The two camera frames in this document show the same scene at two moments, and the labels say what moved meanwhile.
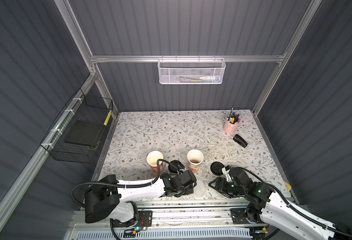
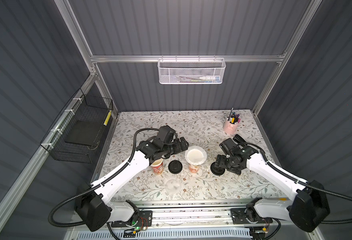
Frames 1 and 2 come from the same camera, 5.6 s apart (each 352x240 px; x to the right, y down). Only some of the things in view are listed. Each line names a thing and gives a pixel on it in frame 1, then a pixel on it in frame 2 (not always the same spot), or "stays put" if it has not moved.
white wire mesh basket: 191,70 stays put
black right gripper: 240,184 → 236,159
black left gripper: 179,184 → 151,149
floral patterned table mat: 143,147 stays put
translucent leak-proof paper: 199,190 → 195,155
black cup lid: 216,168 stays put
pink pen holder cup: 233,118 stays put
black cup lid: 174,168 stays put
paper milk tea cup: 152,158 stays put
